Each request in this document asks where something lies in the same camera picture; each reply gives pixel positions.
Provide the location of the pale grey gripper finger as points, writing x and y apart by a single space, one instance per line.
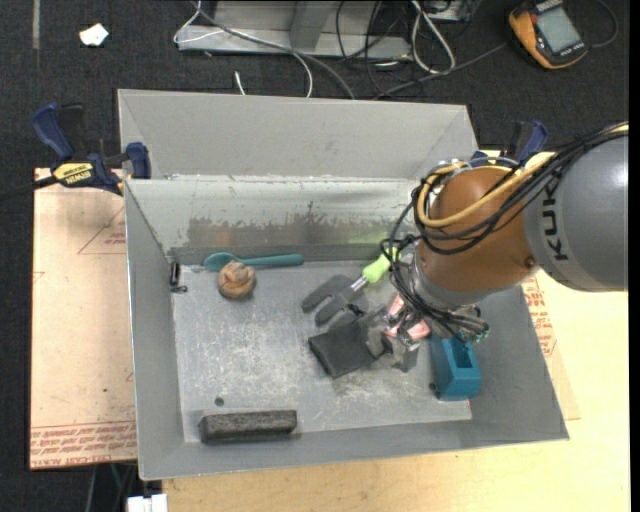
380 340
407 357

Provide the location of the black flat sponge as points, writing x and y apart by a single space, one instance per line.
340 350

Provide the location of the blue hollow box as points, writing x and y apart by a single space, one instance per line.
452 382

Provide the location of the grey metal bin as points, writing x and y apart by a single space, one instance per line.
250 350

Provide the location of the teal plastic spoon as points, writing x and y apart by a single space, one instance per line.
260 260

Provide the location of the brown toy pastry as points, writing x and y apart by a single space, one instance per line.
236 282

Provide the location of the dark green flat block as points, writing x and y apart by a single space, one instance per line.
247 425

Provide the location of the small black clip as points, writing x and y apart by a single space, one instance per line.
174 275

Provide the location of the brown cardboard board red print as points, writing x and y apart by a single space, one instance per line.
75 300

